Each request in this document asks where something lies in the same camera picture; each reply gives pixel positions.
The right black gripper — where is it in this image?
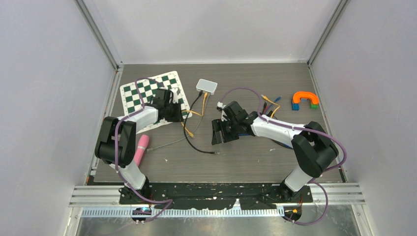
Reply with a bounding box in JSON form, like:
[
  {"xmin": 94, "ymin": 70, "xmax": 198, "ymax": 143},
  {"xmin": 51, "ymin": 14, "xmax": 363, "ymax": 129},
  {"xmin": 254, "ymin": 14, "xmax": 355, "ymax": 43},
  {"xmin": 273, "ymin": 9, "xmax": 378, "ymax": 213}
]
[{"xmin": 211, "ymin": 118, "xmax": 240, "ymax": 146}]

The yellow ethernet cable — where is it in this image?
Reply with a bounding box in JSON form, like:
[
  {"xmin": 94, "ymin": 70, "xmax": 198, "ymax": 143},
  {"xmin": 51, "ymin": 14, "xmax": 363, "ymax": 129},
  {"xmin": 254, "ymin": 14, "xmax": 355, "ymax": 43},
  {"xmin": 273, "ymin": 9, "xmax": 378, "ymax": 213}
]
[
  {"xmin": 180, "ymin": 92, "xmax": 209, "ymax": 138},
  {"xmin": 261, "ymin": 94, "xmax": 281, "ymax": 118}
]

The white router box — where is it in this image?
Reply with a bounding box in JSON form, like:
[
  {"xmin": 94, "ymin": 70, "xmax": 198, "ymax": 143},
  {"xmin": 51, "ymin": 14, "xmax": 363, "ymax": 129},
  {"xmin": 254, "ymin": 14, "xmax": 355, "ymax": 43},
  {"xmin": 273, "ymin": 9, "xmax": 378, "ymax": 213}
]
[{"xmin": 196, "ymin": 79, "xmax": 218, "ymax": 95}]

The black network switch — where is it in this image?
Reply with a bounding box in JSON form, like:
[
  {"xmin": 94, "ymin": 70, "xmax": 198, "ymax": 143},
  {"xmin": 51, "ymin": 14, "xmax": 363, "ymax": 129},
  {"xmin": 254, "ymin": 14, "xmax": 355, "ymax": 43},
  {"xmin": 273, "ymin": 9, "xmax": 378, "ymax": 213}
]
[{"xmin": 238, "ymin": 131, "xmax": 255, "ymax": 137}]

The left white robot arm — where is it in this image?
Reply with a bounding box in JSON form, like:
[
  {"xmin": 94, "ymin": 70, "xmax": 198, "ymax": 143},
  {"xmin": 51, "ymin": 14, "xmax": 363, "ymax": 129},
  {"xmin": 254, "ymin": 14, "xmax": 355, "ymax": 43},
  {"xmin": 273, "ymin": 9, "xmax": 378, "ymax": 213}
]
[{"xmin": 94, "ymin": 88, "xmax": 183, "ymax": 204}]

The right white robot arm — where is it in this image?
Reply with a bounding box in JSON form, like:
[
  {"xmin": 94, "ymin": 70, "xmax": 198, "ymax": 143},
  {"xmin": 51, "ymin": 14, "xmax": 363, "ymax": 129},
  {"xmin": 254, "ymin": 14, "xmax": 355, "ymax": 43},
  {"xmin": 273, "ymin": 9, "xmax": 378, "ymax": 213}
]
[{"xmin": 211, "ymin": 101, "xmax": 339, "ymax": 202}]

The green white chessboard mat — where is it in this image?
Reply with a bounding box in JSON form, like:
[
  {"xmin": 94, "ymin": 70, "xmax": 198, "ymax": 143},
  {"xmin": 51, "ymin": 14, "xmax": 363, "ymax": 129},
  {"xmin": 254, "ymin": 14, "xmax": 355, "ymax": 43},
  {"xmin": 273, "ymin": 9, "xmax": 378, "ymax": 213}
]
[{"xmin": 119, "ymin": 71, "xmax": 190, "ymax": 115}]

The pink marker pen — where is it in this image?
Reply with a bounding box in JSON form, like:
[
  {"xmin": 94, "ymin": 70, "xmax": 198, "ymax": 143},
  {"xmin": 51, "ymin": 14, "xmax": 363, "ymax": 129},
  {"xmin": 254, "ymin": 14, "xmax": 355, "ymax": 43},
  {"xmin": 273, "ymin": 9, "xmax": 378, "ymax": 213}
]
[{"xmin": 133, "ymin": 135, "xmax": 149, "ymax": 167}]

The blue toy block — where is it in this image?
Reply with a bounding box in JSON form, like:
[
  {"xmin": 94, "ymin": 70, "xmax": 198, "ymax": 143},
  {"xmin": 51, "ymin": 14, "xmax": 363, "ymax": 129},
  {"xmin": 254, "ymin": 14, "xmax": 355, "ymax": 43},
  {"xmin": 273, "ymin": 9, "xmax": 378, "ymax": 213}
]
[{"xmin": 291, "ymin": 99, "xmax": 300, "ymax": 111}]

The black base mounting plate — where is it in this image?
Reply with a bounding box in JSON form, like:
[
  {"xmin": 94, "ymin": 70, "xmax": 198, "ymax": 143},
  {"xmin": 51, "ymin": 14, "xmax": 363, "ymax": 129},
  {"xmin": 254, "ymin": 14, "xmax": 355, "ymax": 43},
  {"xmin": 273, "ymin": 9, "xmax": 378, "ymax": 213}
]
[{"xmin": 139, "ymin": 183, "xmax": 313, "ymax": 210}]

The orange arch toy block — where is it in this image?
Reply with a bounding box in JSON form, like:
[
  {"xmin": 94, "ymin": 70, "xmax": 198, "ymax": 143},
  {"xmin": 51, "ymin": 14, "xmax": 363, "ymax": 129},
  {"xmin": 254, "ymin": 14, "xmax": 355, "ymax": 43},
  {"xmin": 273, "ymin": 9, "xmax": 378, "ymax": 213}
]
[{"xmin": 292, "ymin": 91, "xmax": 320, "ymax": 105}]

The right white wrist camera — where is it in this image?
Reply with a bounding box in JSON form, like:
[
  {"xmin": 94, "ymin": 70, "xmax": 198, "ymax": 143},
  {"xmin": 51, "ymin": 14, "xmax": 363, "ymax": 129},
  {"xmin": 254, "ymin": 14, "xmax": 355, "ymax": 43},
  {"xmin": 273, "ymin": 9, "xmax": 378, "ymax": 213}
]
[{"xmin": 216, "ymin": 102, "xmax": 228, "ymax": 121}]

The grey cable on router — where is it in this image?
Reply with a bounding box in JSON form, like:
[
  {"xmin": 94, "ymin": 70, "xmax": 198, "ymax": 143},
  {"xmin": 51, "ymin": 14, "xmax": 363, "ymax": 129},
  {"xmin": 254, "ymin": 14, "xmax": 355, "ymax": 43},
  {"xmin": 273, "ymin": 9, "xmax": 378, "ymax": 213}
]
[{"xmin": 147, "ymin": 95, "xmax": 208, "ymax": 152}]

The aluminium frame rail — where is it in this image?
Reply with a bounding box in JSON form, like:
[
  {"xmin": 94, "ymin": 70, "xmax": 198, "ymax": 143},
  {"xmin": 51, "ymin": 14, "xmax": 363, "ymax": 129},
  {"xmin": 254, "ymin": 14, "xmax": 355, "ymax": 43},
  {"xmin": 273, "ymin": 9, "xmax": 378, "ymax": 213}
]
[{"xmin": 70, "ymin": 183, "xmax": 365, "ymax": 209}]

